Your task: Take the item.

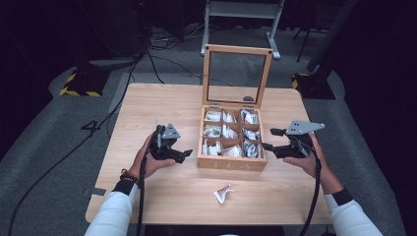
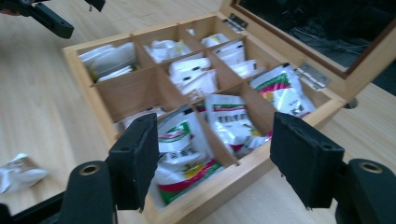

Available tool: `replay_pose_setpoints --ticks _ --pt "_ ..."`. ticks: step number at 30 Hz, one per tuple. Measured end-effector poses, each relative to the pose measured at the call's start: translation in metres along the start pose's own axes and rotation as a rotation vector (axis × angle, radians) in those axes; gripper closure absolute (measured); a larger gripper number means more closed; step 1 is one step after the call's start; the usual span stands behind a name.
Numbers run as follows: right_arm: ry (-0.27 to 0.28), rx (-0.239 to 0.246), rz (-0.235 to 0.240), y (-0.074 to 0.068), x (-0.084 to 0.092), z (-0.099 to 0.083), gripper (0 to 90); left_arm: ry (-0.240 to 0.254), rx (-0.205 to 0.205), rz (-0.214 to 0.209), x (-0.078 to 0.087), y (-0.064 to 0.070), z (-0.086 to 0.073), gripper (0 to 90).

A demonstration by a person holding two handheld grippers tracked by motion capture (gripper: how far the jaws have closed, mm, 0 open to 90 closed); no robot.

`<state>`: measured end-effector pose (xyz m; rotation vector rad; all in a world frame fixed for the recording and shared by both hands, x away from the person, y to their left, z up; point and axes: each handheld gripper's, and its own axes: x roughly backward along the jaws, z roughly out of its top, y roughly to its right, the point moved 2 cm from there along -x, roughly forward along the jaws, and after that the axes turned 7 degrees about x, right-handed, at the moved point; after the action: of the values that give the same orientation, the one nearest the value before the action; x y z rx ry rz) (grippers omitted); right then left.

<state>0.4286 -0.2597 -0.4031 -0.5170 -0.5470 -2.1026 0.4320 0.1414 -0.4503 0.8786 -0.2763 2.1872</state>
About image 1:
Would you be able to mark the wooden tea box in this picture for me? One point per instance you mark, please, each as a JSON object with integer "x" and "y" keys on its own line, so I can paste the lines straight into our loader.
{"x": 232, "y": 162}

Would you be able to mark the white metal table frame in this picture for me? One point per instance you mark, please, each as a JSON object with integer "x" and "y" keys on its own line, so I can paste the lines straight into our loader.
{"x": 241, "y": 10}

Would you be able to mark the dark slanted stand post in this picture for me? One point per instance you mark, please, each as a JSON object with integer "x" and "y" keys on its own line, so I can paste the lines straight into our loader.
{"x": 331, "y": 36}

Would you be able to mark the grey tape strip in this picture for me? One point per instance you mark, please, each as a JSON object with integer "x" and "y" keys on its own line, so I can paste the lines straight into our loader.
{"x": 95, "y": 191}

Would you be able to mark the single white tea bag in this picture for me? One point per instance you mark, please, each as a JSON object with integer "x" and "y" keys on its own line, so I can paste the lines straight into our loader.
{"x": 223, "y": 194}

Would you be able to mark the person's right hand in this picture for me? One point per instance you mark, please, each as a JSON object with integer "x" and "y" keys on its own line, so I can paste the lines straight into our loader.
{"x": 311, "y": 165}

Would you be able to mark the person's left hand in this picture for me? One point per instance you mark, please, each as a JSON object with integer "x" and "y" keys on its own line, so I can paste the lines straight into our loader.
{"x": 147, "y": 165}

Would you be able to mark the thin black stand leg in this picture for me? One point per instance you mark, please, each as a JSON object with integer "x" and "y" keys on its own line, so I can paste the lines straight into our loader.
{"x": 304, "y": 46}

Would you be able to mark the yellow black striped stand base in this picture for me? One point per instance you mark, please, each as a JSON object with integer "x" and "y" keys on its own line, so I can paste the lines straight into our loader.
{"x": 85, "y": 83}
{"x": 314, "y": 88}

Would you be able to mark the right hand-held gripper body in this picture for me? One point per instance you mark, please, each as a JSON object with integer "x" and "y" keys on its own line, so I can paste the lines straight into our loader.
{"x": 300, "y": 149}

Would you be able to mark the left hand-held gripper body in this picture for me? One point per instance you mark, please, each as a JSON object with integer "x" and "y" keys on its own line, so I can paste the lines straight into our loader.
{"x": 164, "y": 146}

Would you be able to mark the group of white tea packets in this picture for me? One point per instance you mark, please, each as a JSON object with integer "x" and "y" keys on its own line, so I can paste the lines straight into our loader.
{"x": 229, "y": 132}

